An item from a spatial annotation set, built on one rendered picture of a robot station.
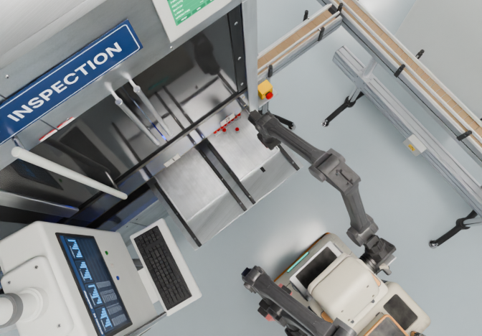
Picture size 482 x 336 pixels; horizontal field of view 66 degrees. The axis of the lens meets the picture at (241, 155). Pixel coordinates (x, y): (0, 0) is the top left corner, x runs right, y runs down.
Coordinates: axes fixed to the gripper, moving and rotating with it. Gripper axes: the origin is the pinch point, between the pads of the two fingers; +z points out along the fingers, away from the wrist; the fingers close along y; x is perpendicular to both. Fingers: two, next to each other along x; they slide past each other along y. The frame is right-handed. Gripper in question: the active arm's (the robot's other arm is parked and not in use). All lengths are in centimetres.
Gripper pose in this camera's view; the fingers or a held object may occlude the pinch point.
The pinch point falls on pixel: (270, 146)
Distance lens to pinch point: 175.7
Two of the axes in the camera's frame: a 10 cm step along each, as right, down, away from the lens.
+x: -7.8, 6.1, -1.3
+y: -6.1, -6.9, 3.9
